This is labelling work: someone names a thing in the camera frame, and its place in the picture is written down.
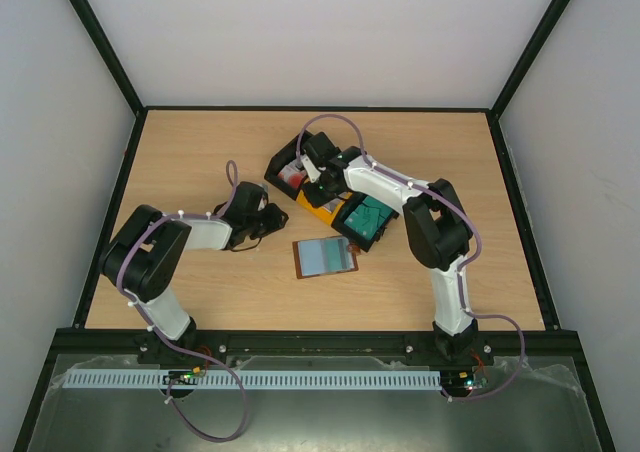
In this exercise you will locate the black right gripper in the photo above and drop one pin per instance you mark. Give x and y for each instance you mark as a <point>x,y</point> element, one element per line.
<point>310,186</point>

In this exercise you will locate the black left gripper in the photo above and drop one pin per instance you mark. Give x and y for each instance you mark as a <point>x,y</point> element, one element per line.
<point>276,222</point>

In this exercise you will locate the brown leather card holder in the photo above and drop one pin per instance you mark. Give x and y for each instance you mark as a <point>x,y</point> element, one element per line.
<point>308,258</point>

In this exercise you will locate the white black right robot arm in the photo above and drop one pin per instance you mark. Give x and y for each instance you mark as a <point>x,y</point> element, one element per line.
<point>437,233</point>

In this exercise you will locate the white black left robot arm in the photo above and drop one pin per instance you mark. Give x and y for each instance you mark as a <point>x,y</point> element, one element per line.
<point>141,259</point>

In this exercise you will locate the red white card stack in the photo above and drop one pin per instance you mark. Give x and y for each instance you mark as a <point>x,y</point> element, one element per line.
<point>292,174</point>

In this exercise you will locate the green card stack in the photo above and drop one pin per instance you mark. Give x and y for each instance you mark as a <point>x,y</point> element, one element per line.
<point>368,217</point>

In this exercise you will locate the black plastic bin right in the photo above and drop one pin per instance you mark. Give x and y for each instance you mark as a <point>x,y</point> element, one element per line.
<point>363,244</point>

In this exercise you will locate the black plastic bin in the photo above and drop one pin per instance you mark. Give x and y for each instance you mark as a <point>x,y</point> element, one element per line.
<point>363,244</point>
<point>286,155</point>

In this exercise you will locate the yellow plastic bin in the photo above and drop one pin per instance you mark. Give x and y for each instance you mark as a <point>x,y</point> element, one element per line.
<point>329,212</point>

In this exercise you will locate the black plastic bin left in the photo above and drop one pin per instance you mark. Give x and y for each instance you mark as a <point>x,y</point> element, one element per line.
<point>286,155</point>

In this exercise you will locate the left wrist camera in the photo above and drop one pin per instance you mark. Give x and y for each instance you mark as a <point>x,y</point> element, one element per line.
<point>264,201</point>

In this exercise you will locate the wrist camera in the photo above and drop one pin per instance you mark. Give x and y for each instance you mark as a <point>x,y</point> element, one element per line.
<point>264,201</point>
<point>312,172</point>

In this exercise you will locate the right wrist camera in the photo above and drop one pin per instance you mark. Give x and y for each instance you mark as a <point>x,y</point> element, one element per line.
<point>312,172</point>

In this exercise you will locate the light blue cable duct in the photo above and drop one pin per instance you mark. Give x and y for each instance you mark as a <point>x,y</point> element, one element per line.
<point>404,380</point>

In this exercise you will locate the black metal frame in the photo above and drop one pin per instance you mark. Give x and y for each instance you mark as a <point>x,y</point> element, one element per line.
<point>553,341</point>

